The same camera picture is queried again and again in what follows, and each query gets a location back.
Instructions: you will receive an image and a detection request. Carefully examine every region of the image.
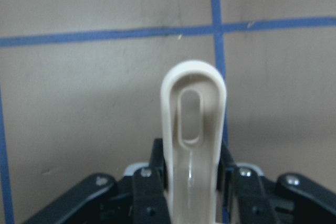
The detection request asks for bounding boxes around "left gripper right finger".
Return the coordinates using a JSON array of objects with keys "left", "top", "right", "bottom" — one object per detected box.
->
[{"left": 217, "top": 143, "right": 335, "bottom": 223}]

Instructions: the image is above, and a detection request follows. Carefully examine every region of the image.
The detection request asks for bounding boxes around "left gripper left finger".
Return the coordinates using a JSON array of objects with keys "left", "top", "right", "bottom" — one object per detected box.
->
[{"left": 25, "top": 138, "right": 170, "bottom": 223}]

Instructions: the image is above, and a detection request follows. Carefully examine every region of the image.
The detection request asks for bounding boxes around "beige plastic dustpan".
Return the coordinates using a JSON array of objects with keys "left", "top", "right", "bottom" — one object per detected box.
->
[{"left": 160, "top": 60, "right": 227, "bottom": 223}]

